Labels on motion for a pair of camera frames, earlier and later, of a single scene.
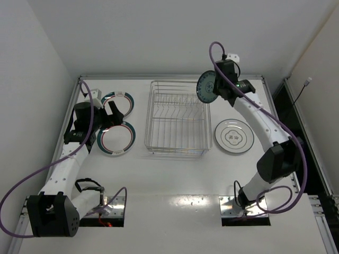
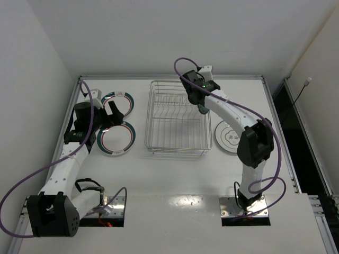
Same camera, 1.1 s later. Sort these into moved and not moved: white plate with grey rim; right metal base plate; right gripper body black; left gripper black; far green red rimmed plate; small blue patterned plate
Moved: right gripper body black; small blue patterned plate
Not moved: white plate with grey rim; far green red rimmed plate; right metal base plate; left gripper black
